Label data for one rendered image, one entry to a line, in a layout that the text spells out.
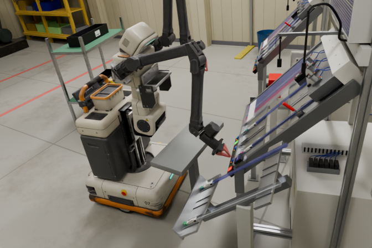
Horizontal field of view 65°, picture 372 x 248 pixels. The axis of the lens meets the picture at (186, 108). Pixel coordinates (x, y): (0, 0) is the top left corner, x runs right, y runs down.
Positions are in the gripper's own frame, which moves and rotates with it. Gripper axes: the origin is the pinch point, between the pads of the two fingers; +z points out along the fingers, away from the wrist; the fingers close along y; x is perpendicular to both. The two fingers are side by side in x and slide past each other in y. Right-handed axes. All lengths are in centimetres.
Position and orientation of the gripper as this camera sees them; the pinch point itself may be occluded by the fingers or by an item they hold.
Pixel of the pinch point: (229, 155)
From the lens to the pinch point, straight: 165.8
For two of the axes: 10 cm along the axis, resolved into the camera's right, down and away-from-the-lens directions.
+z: 7.8, 6.2, 0.8
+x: -5.5, 6.2, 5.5
